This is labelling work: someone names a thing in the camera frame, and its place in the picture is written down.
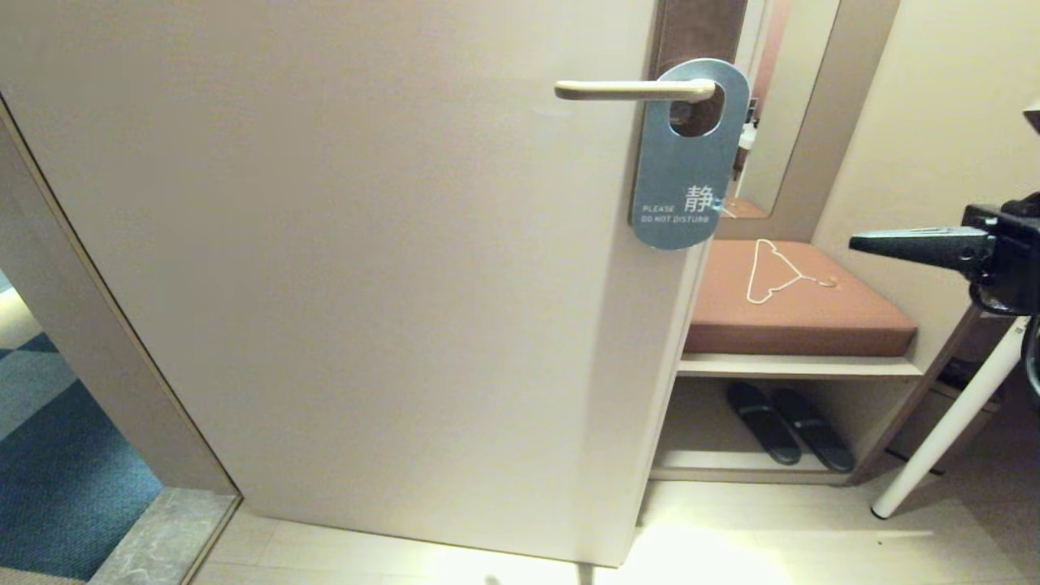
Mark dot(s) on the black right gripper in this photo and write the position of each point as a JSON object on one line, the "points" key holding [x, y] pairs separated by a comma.
{"points": [[1011, 260]]}

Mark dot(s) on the grey do-not-disturb door sign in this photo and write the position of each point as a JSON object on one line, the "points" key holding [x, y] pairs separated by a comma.
{"points": [[682, 171]]}

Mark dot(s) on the beige room door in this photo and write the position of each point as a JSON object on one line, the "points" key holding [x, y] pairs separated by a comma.
{"points": [[325, 244]]}

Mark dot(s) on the grey marble door threshold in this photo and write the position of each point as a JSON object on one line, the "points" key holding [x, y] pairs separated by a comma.
{"points": [[162, 536]]}

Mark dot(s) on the brown leather bench cushion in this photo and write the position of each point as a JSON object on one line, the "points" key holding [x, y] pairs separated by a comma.
{"points": [[796, 325]]}

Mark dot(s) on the white table leg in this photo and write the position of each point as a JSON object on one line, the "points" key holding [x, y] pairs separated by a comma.
{"points": [[951, 422]]}

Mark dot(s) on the beige wooden bench shelf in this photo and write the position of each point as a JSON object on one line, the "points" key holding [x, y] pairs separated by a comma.
{"points": [[796, 366]]}

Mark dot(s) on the black slipper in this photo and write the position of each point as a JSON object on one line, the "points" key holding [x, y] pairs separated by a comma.
{"points": [[764, 426], [816, 435]]}

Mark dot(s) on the blue patterned hallway carpet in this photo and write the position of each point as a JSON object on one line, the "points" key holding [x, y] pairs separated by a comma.
{"points": [[65, 471]]}

